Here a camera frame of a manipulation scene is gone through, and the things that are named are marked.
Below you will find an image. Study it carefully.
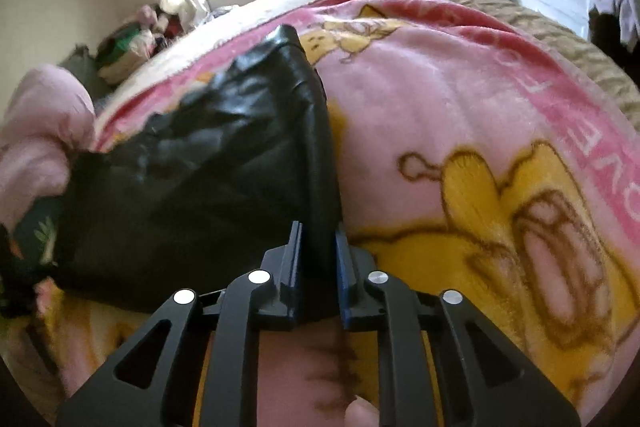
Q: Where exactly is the pile of clothes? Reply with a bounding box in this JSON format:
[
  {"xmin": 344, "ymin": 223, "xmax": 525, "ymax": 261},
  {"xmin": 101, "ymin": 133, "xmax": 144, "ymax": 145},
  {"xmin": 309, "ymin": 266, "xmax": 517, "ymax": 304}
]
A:
[{"xmin": 95, "ymin": 4, "xmax": 201, "ymax": 85}]

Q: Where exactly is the black leather jacket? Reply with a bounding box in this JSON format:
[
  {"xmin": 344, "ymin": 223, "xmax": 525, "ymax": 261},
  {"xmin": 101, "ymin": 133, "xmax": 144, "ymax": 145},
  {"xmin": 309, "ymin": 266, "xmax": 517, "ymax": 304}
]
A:
[{"xmin": 50, "ymin": 24, "xmax": 346, "ymax": 323}]

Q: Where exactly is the beige ribbed bedspread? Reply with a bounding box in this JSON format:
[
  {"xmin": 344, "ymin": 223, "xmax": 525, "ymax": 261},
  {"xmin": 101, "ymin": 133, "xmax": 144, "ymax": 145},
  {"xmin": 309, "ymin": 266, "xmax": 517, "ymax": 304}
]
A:
[{"xmin": 95, "ymin": 0, "xmax": 640, "ymax": 132}]

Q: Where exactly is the dark floral cloth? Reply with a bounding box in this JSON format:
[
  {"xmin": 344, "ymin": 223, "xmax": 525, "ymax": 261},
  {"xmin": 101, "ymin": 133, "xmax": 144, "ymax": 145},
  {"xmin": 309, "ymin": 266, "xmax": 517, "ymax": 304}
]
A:
[{"xmin": 0, "ymin": 197, "xmax": 66, "ymax": 318}]

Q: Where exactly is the lavender hanging cloth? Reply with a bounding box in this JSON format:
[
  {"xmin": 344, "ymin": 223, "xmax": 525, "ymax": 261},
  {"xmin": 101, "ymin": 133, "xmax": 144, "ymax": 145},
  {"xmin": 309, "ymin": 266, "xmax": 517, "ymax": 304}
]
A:
[{"xmin": 595, "ymin": 0, "xmax": 640, "ymax": 42}]

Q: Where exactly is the pink printed blanket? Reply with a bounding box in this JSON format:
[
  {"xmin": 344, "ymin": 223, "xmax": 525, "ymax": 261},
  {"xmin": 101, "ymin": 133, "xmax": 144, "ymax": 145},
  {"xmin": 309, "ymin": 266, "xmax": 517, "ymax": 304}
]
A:
[{"xmin": 0, "ymin": 0, "xmax": 640, "ymax": 427}]

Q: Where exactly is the pink fleece cloth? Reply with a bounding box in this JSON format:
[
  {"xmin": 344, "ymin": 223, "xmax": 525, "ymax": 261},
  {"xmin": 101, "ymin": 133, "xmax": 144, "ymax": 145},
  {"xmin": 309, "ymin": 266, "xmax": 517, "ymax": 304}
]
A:
[{"xmin": 0, "ymin": 64, "xmax": 98, "ymax": 233}]

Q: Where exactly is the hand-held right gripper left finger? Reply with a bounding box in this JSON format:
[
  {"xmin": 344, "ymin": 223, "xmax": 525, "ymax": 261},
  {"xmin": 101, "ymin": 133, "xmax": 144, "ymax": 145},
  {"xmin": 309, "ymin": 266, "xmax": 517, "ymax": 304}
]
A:
[{"xmin": 55, "ymin": 221, "xmax": 306, "ymax": 427}]

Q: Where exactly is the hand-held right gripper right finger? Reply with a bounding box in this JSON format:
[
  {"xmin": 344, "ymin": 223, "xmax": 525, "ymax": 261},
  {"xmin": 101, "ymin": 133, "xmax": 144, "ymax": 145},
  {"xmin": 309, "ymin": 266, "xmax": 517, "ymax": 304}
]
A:
[{"xmin": 334, "ymin": 227, "xmax": 583, "ymax": 427}]

